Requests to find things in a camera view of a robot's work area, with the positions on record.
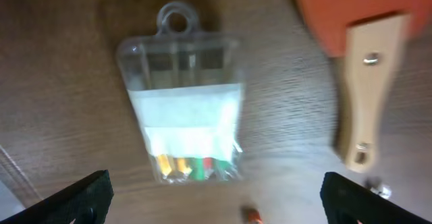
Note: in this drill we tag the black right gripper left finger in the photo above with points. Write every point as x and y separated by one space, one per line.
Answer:
86 201

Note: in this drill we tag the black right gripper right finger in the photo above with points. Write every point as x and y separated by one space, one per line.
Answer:
344 201

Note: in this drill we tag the clear box of coloured bits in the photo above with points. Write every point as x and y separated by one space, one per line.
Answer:
186 91

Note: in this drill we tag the orange scraper with wooden handle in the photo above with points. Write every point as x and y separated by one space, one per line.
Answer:
368 38

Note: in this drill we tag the clear plastic container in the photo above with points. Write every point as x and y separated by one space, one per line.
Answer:
17 182

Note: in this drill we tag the red handled cutting pliers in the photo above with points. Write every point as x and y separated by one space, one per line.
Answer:
376 186

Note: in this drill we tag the orange socket bit rail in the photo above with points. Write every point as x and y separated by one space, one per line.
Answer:
250 215

